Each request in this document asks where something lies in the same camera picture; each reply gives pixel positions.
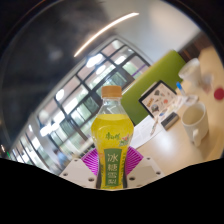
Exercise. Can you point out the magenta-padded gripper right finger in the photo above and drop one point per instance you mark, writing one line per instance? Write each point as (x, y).
(145, 171)

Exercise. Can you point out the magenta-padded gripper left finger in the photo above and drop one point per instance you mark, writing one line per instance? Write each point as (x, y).
(78, 173)

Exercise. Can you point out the yellow drink bottle green label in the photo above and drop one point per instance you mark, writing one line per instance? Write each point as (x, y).
(112, 133)

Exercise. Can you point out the white paper sheet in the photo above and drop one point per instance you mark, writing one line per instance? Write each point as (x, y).
(143, 131)

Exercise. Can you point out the small dark box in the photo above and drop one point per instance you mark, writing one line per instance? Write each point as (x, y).
(170, 120)

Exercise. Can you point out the white mug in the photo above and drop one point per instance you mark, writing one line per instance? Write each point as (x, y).
(195, 121)

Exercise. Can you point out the black-framed picture stand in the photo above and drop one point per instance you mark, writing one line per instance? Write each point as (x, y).
(158, 98)

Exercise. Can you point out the small blue-capped bottle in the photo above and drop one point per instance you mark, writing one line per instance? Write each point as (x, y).
(180, 88)

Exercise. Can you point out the green upholstered bench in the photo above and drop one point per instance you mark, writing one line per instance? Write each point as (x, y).
(150, 80)

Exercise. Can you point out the flat round red coaster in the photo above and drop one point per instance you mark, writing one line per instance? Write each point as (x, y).
(219, 93)

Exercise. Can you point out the white bowl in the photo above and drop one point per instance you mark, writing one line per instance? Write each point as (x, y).
(190, 71)

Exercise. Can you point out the group of pendant lamps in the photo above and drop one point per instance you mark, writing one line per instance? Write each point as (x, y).
(95, 60)

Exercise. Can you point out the long linear ceiling light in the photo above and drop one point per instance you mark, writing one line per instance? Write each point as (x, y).
(106, 31)

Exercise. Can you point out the large dark-framed window wall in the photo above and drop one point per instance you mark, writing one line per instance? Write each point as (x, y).
(73, 110)

